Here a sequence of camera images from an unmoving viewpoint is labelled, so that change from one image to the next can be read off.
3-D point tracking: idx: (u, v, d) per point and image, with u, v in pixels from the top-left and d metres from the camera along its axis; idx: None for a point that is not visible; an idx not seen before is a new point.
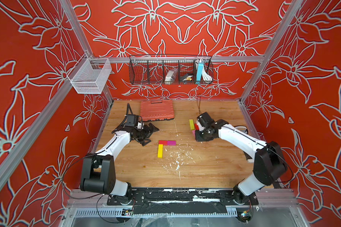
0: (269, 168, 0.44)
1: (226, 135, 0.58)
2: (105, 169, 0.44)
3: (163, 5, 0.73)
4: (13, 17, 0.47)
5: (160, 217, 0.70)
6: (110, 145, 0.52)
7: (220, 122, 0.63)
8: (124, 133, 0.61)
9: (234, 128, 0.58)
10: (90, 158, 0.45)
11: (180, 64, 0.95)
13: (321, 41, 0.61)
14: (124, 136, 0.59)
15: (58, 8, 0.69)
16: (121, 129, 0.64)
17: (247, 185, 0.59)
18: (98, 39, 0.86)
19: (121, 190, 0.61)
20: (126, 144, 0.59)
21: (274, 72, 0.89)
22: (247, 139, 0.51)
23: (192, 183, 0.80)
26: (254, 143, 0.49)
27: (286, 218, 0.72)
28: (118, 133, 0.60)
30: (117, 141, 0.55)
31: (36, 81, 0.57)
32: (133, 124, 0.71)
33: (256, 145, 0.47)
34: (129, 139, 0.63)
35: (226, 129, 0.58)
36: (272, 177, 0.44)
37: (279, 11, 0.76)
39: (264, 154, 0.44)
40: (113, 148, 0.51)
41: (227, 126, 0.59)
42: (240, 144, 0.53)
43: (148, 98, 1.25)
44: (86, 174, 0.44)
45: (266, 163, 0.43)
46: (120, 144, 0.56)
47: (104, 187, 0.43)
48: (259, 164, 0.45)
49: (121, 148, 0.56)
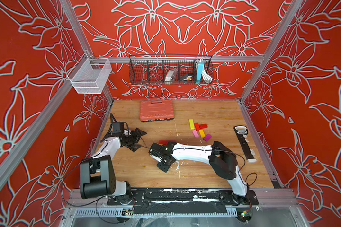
0: (224, 166, 0.48)
1: (180, 155, 0.58)
2: (105, 167, 0.44)
3: (163, 5, 0.73)
4: (13, 17, 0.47)
5: (160, 217, 0.70)
6: (104, 148, 0.53)
7: (169, 146, 0.62)
8: (113, 138, 0.62)
9: (183, 145, 0.59)
10: (87, 162, 0.45)
11: (180, 64, 0.95)
13: (321, 41, 0.61)
14: (114, 141, 0.61)
15: (58, 8, 0.68)
16: (109, 136, 0.65)
17: (236, 187, 0.59)
18: (98, 39, 0.86)
19: (121, 189, 0.61)
20: (118, 148, 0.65)
21: (274, 72, 0.89)
22: (198, 151, 0.53)
23: (192, 183, 0.80)
26: (203, 152, 0.52)
27: (286, 218, 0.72)
28: (108, 139, 0.62)
30: (110, 144, 0.56)
31: (36, 81, 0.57)
32: (120, 130, 0.73)
33: (206, 153, 0.51)
34: (120, 144, 0.65)
35: (178, 152, 0.58)
36: (230, 171, 0.49)
37: (279, 11, 0.76)
39: (214, 160, 0.47)
40: (107, 150, 0.52)
41: (177, 148, 0.60)
42: (195, 158, 0.55)
43: (148, 98, 1.25)
44: (86, 179, 0.43)
45: (220, 166, 0.47)
46: (113, 146, 0.58)
47: (107, 187, 0.43)
48: (216, 168, 0.49)
49: (114, 151, 0.59)
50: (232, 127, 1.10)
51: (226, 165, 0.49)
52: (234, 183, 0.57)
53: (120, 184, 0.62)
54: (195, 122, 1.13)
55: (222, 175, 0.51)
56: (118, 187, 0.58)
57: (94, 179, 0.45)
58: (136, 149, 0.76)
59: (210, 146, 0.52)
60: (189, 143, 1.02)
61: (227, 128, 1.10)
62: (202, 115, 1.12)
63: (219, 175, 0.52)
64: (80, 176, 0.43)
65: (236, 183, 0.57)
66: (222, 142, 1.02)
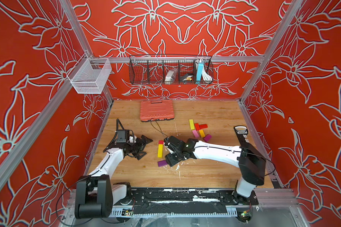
0: (255, 171, 0.43)
1: (202, 153, 0.55)
2: (102, 188, 0.42)
3: (163, 5, 0.73)
4: (13, 17, 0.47)
5: (160, 217, 0.70)
6: (104, 164, 0.50)
7: (190, 143, 0.59)
8: (116, 150, 0.60)
9: (207, 144, 0.55)
10: (85, 180, 0.42)
11: (180, 64, 0.95)
13: (321, 41, 0.61)
14: (117, 153, 0.58)
15: (58, 8, 0.68)
16: (113, 146, 0.63)
17: (245, 188, 0.58)
18: (98, 39, 0.86)
19: (121, 194, 0.61)
20: (120, 161, 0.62)
21: (274, 72, 0.89)
22: (224, 151, 0.50)
23: (192, 182, 0.80)
26: (230, 152, 0.48)
27: (286, 218, 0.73)
28: (111, 151, 0.59)
30: (111, 159, 0.53)
31: (36, 81, 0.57)
32: (124, 139, 0.70)
33: (235, 155, 0.47)
34: (122, 155, 0.61)
35: (200, 149, 0.55)
36: (261, 177, 0.44)
37: (279, 11, 0.76)
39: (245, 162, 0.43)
40: (107, 167, 0.49)
41: (200, 145, 0.56)
42: (220, 158, 0.51)
43: (148, 98, 1.25)
44: (81, 199, 0.41)
45: (251, 169, 0.43)
46: (114, 161, 0.55)
47: (103, 210, 0.41)
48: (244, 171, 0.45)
49: (116, 165, 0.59)
50: (232, 127, 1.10)
51: (256, 170, 0.44)
52: (246, 185, 0.55)
53: (120, 187, 0.61)
54: (195, 122, 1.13)
55: (249, 179, 0.48)
56: (117, 193, 0.58)
57: (90, 199, 0.43)
58: (140, 156, 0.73)
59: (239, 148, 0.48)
60: None
61: (227, 128, 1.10)
62: (202, 115, 1.12)
63: (246, 178, 0.48)
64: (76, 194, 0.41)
65: (249, 186, 0.55)
66: (222, 142, 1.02)
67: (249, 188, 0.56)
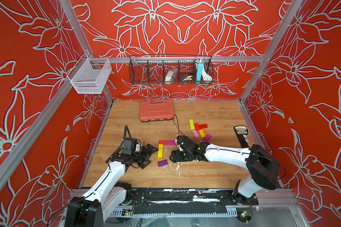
0: (264, 172, 0.43)
1: (213, 156, 0.57)
2: (91, 216, 0.39)
3: (163, 5, 0.73)
4: (13, 17, 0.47)
5: (160, 217, 0.70)
6: (100, 185, 0.47)
7: (202, 146, 0.62)
8: (118, 165, 0.56)
9: (218, 146, 0.57)
10: (76, 203, 0.41)
11: (180, 64, 0.95)
13: (321, 41, 0.61)
14: (118, 170, 0.55)
15: (58, 8, 0.69)
16: (116, 158, 0.60)
17: (247, 188, 0.58)
18: (98, 39, 0.86)
19: (119, 199, 0.60)
20: (121, 175, 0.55)
21: (274, 72, 0.89)
22: (233, 153, 0.51)
23: (192, 182, 0.80)
26: (239, 154, 0.49)
27: (286, 218, 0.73)
28: (111, 167, 0.55)
30: (109, 178, 0.51)
31: (36, 81, 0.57)
32: (130, 151, 0.66)
33: (243, 156, 0.47)
34: (124, 170, 0.59)
35: (211, 151, 0.57)
36: (271, 179, 0.43)
37: (279, 11, 0.76)
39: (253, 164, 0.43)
40: (103, 189, 0.46)
41: (210, 148, 0.59)
42: (230, 160, 0.52)
43: (148, 98, 1.25)
44: (70, 221, 0.40)
45: (260, 170, 0.43)
46: (113, 179, 0.52)
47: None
48: (254, 173, 0.45)
49: (115, 183, 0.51)
50: (232, 127, 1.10)
51: (267, 171, 0.44)
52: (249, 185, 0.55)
53: (118, 194, 0.60)
54: (195, 122, 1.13)
55: (260, 182, 0.46)
56: (115, 200, 0.57)
57: (79, 222, 0.42)
58: (145, 165, 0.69)
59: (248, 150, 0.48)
60: None
61: (227, 128, 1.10)
62: (202, 115, 1.12)
63: (257, 181, 0.47)
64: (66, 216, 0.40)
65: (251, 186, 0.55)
66: (222, 142, 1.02)
67: (252, 189, 0.56)
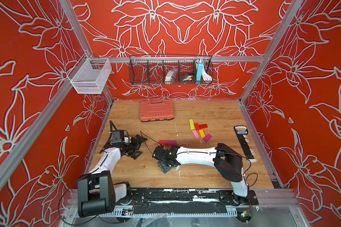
0: (229, 169, 0.46)
1: (184, 159, 0.57)
2: (104, 185, 0.42)
3: (163, 5, 0.73)
4: (13, 17, 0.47)
5: (160, 217, 0.70)
6: (103, 162, 0.51)
7: (173, 150, 0.62)
8: (113, 149, 0.60)
9: (187, 150, 0.58)
10: (86, 178, 0.43)
11: (180, 64, 0.95)
13: (321, 41, 0.61)
14: (114, 152, 0.59)
15: (58, 8, 0.68)
16: (109, 146, 0.63)
17: (238, 188, 0.59)
18: (98, 39, 0.86)
19: (121, 193, 0.61)
20: (118, 159, 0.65)
21: (274, 72, 0.89)
22: (202, 154, 0.52)
23: (192, 183, 0.80)
26: (208, 155, 0.51)
27: (286, 218, 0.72)
28: (108, 150, 0.59)
30: (109, 157, 0.54)
31: (36, 81, 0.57)
32: (120, 139, 0.70)
33: (211, 156, 0.49)
34: (120, 154, 0.63)
35: (182, 155, 0.57)
36: (237, 174, 0.47)
37: (279, 11, 0.76)
39: (219, 163, 0.46)
40: (107, 163, 0.50)
41: (181, 152, 0.58)
42: (199, 161, 0.54)
43: (148, 98, 1.25)
44: (84, 197, 0.41)
45: (226, 168, 0.46)
46: (112, 159, 0.55)
47: (106, 205, 0.41)
48: (222, 171, 0.48)
49: (115, 162, 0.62)
50: (232, 127, 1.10)
51: (232, 168, 0.47)
52: (237, 184, 0.56)
53: (120, 187, 0.61)
54: (195, 122, 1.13)
55: (228, 178, 0.51)
56: (117, 193, 0.56)
57: (92, 196, 0.43)
58: (137, 156, 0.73)
59: (214, 150, 0.51)
60: (188, 143, 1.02)
61: (227, 128, 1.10)
62: (202, 115, 1.12)
63: (225, 178, 0.51)
64: (77, 193, 0.41)
65: (240, 185, 0.56)
66: (222, 142, 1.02)
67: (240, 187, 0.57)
